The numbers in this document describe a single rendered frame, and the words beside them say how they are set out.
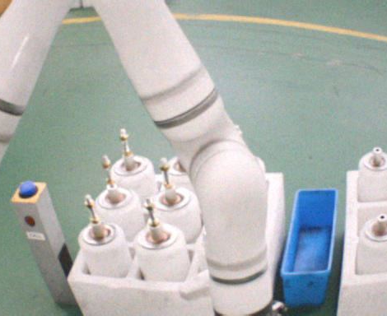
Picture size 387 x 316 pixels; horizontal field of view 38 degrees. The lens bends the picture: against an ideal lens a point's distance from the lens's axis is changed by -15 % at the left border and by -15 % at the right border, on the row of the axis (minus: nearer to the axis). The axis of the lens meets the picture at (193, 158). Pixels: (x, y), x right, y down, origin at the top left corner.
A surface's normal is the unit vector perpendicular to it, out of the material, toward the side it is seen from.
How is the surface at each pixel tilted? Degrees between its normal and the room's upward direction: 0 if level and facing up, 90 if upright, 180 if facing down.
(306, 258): 0
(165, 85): 83
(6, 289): 0
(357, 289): 90
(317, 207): 90
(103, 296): 90
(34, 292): 0
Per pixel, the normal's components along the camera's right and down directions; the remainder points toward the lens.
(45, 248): -0.19, 0.54
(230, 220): 0.10, 0.63
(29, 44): 0.68, -0.14
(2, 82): 0.53, -0.04
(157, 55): 0.24, 0.40
